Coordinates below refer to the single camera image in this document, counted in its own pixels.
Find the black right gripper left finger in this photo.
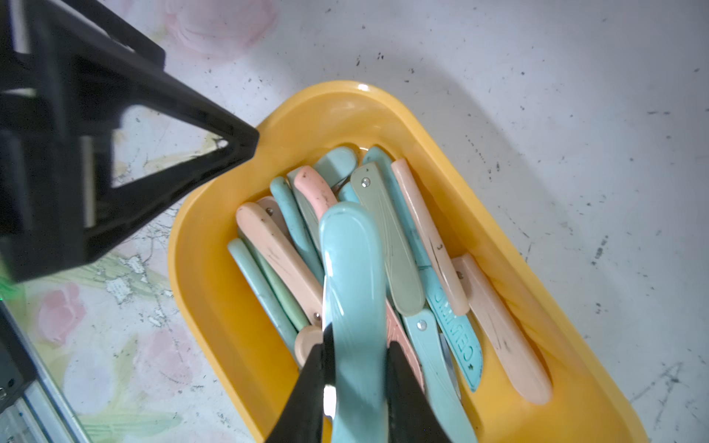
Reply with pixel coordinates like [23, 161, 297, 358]
[265, 326, 335, 443]

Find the aluminium front rail frame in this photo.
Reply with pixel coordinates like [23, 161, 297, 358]
[1, 306, 90, 442]

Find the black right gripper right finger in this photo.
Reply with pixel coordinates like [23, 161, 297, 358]
[386, 341, 451, 443]

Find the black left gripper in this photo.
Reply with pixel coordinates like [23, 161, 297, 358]
[1, 1, 260, 282]

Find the peach fruit knife in tray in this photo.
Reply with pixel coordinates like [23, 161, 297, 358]
[452, 254, 553, 405]

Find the yellow plastic storage tray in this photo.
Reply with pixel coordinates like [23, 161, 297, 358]
[168, 81, 647, 442]

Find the teal folding fruit knife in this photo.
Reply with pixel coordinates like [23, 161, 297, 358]
[319, 202, 389, 442]

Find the teal lettered fruit knife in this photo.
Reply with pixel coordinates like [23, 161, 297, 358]
[363, 147, 483, 392]

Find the sage green fruit knife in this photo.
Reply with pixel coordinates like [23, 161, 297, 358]
[351, 162, 426, 317]

